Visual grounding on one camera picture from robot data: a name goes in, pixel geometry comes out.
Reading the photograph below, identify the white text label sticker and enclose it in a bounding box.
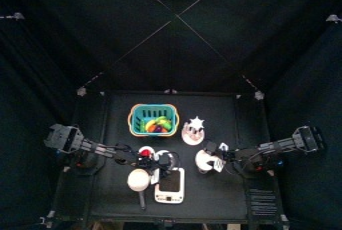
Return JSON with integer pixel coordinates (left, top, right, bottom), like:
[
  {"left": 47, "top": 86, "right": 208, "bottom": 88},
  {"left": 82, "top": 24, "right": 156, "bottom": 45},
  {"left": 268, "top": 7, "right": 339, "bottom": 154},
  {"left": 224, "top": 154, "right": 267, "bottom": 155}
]
[{"left": 247, "top": 188, "right": 279, "bottom": 219}]

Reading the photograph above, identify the white handheld device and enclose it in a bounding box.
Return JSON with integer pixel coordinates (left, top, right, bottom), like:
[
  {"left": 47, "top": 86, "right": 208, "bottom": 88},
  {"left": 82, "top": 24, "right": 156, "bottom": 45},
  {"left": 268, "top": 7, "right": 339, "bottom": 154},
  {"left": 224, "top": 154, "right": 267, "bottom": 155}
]
[{"left": 152, "top": 167, "right": 186, "bottom": 205}]

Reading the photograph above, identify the white toy pan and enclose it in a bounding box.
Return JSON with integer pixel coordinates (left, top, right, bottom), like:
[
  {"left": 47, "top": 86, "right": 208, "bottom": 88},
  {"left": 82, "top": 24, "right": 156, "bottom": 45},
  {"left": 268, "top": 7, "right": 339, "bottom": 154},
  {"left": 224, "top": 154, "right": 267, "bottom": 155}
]
[{"left": 125, "top": 168, "right": 152, "bottom": 211}]

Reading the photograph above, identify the white round bowl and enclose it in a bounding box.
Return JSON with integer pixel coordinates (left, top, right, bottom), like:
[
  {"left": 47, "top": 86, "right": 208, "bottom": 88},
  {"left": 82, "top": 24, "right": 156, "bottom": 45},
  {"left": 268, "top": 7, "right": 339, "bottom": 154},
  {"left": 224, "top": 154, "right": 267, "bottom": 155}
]
[{"left": 136, "top": 145, "right": 157, "bottom": 162}]

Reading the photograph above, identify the green toy vegetable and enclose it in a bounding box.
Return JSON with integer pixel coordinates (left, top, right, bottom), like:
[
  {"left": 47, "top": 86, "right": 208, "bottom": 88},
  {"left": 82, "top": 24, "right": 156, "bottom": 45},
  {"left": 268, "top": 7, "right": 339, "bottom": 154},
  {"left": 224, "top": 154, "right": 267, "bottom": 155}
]
[{"left": 156, "top": 115, "right": 173, "bottom": 129}]

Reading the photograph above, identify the white star-shaped toy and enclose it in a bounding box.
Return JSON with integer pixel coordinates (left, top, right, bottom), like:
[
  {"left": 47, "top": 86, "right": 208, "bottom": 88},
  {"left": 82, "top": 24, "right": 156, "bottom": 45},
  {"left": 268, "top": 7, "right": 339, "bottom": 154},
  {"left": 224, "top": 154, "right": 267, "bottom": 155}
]
[{"left": 186, "top": 115, "right": 205, "bottom": 132}]

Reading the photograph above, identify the teal basket orange rim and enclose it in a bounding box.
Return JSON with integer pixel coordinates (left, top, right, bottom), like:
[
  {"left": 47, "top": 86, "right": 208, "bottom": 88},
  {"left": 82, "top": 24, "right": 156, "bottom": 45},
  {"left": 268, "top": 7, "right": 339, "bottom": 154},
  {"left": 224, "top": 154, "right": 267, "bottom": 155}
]
[{"left": 126, "top": 103, "right": 181, "bottom": 138}]

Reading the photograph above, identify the yellow toy banana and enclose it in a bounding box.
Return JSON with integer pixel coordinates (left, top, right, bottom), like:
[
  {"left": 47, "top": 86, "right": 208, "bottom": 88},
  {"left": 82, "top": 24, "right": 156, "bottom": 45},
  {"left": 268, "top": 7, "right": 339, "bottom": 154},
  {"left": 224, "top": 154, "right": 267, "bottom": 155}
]
[{"left": 144, "top": 118, "right": 164, "bottom": 133}]

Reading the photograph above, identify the white round cup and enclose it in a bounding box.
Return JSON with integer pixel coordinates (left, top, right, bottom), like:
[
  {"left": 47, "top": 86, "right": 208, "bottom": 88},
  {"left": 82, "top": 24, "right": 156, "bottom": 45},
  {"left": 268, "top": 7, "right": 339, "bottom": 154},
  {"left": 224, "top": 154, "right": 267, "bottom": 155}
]
[{"left": 154, "top": 149, "right": 173, "bottom": 162}]

